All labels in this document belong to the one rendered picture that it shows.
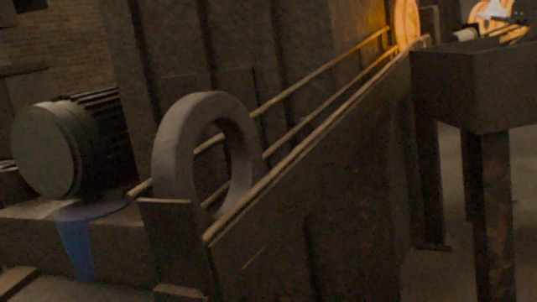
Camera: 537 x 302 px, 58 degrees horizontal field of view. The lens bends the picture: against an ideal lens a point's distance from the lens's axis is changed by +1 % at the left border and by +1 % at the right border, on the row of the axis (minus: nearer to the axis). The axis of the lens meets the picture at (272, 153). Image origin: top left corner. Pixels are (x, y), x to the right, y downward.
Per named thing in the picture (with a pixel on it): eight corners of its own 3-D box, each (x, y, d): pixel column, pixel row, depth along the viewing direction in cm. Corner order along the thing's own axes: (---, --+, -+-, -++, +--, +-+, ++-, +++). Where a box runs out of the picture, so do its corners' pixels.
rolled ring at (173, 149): (246, 74, 63) (225, 76, 64) (153, 121, 48) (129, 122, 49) (274, 201, 69) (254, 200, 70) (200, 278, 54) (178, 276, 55)
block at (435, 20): (408, 80, 172) (401, 11, 166) (412, 77, 179) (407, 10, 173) (439, 77, 167) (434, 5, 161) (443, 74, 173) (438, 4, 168)
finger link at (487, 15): (478, -3, 148) (512, 1, 144) (473, 18, 150) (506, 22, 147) (477, -3, 145) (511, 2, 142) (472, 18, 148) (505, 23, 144)
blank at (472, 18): (465, 7, 176) (472, 6, 173) (494, -3, 182) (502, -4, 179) (470, 49, 180) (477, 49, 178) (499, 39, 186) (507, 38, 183)
